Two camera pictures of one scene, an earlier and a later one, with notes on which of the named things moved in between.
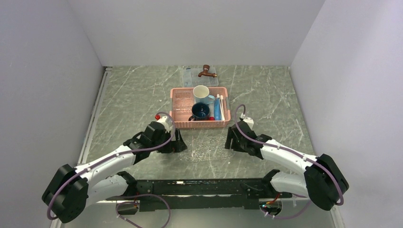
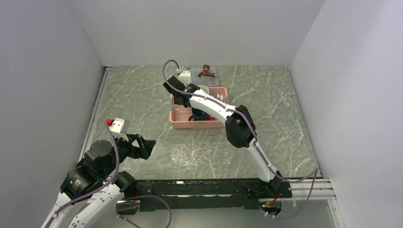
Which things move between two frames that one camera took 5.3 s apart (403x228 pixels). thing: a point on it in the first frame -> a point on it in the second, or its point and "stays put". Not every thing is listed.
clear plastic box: x=191 y=78 stays put
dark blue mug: x=200 y=112 stays put
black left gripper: x=175 y=146 -> x=145 y=146
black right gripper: x=231 y=134 -> x=187 y=85
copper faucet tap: x=205 y=72 stays put
